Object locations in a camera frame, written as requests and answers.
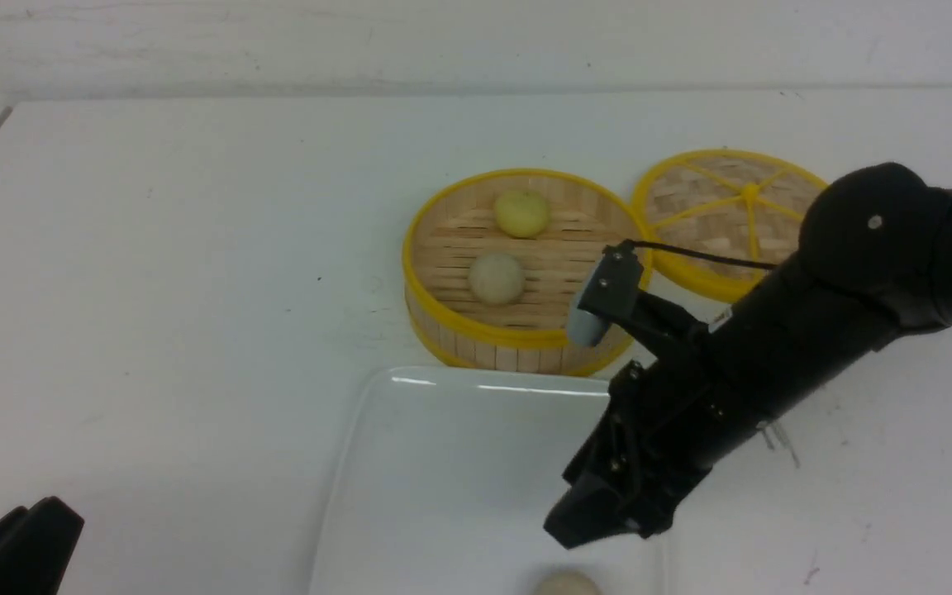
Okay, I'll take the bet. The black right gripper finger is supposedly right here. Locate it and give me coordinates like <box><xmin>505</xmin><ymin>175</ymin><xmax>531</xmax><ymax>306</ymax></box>
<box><xmin>544</xmin><ymin>475</ymin><xmax>650</xmax><ymax>550</ymax></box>

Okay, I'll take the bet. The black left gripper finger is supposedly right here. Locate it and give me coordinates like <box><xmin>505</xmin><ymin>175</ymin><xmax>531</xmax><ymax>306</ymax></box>
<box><xmin>0</xmin><ymin>497</ymin><xmax>84</xmax><ymax>594</ymax></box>

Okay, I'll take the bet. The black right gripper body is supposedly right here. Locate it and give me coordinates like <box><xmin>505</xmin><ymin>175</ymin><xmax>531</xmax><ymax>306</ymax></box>
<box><xmin>563</xmin><ymin>291</ymin><xmax>762</xmax><ymax>540</ymax></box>

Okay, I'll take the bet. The white steamed bun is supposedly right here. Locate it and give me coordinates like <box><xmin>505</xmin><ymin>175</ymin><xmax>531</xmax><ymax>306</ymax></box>
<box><xmin>531</xmin><ymin>569</ymin><xmax>603</xmax><ymax>595</ymax></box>
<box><xmin>466</xmin><ymin>252</ymin><xmax>526</xmax><ymax>306</ymax></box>

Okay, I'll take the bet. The yellow steamed bun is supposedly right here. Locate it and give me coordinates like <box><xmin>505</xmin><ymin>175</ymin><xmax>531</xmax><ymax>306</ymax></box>
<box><xmin>493</xmin><ymin>189</ymin><xmax>551</xmax><ymax>240</ymax></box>

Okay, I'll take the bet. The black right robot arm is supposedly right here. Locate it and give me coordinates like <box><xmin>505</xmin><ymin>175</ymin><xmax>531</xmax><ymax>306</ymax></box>
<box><xmin>544</xmin><ymin>163</ymin><xmax>952</xmax><ymax>549</ymax></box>

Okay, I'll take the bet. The white rectangular plate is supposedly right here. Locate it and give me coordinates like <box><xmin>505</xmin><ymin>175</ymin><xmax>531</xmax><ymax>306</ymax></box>
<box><xmin>307</xmin><ymin>368</ymin><xmax>674</xmax><ymax>594</ymax></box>

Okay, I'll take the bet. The bamboo steamer lid yellow rim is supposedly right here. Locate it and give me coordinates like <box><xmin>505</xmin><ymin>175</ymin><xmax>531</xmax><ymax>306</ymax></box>
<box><xmin>631</xmin><ymin>148</ymin><xmax>827</xmax><ymax>266</ymax></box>

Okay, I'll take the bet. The bamboo steamer basket yellow rim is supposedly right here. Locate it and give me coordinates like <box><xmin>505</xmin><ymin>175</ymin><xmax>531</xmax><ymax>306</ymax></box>
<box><xmin>402</xmin><ymin>169</ymin><xmax>648</xmax><ymax>376</ymax></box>

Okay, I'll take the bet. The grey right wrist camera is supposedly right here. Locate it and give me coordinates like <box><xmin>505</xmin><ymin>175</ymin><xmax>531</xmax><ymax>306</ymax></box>
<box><xmin>565</xmin><ymin>240</ymin><xmax>645</xmax><ymax>348</ymax></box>

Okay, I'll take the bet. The black right camera cable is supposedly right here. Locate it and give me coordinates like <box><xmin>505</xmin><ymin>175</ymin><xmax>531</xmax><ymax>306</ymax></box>
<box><xmin>623</xmin><ymin>240</ymin><xmax>778</xmax><ymax>270</ymax></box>

